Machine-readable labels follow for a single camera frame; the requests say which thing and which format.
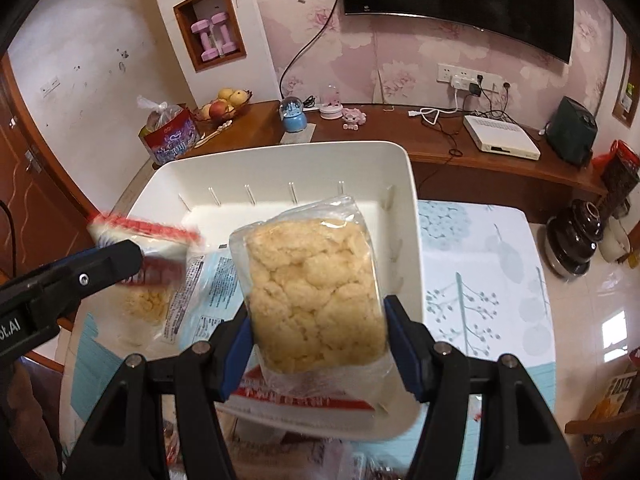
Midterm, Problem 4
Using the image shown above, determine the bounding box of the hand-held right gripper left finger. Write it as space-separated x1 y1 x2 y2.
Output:
62 305 254 480

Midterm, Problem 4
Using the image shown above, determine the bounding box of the white set-top box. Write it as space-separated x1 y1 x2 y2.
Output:
462 114 542 161

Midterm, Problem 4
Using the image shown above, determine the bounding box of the white cable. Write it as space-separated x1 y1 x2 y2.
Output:
407 92 461 128

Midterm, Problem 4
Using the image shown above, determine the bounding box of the white red-edged snack bag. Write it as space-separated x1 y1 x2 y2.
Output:
87 210 203 288

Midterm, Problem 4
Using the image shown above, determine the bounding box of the dark brown ceramic jar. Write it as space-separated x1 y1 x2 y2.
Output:
544 199 603 281

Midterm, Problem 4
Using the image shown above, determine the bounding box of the blue snow globe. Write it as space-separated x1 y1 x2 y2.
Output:
280 97 308 133

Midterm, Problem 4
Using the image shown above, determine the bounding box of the narrow wooden wall niche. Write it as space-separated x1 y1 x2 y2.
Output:
612 55 640 128

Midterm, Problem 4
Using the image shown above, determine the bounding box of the red dark tall box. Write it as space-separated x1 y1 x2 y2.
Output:
600 140 640 218

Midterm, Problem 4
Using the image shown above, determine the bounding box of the white wall power outlet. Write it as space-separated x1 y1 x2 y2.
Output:
436 62 503 86

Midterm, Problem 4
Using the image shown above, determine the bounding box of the white plastic storage bin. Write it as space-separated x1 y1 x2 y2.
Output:
107 140 426 443

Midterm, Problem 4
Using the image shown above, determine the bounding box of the pink snow globe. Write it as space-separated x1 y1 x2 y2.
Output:
320 82 343 120

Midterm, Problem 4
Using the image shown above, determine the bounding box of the pale wooden stick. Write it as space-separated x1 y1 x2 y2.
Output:
195 120 233 148

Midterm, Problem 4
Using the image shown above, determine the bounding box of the pink dumbbell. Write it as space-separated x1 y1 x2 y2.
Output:
191 19 217 60
210 12 238 55

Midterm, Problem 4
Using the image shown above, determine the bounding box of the red blue printed plastic bag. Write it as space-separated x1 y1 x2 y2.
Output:
137 95 201 166

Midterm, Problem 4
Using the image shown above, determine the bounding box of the white bucket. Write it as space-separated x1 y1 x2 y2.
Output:
597 217 633 263

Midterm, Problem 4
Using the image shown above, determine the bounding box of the black television cable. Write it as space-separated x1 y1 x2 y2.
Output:
279 0 342 106

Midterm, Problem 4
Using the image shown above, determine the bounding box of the bowl of fruit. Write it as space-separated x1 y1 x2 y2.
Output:
194 87 253 123

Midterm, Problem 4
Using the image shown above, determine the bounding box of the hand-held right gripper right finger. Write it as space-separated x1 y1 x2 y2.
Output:
383 296 581 480

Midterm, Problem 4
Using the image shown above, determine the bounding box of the wooden wall niche with dumbbells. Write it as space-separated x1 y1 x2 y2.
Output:
173 0 247 72

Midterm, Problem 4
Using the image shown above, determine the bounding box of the dark green appliance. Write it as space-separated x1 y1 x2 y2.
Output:
546 96 598 167

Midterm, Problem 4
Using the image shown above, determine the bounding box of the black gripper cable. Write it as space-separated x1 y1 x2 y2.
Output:
0 200 21 271

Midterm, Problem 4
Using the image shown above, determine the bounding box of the wooden television cabinet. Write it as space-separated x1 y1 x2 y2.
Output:
150 100 608 221

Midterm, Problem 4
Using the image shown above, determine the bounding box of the light blue snack bag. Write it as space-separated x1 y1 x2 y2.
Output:
160 250 251 346

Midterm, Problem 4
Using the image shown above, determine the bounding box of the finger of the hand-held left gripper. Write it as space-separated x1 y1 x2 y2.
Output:
0 239 147 320

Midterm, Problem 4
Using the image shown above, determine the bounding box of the brown wooden door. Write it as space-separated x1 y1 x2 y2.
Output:
0 55 98 271

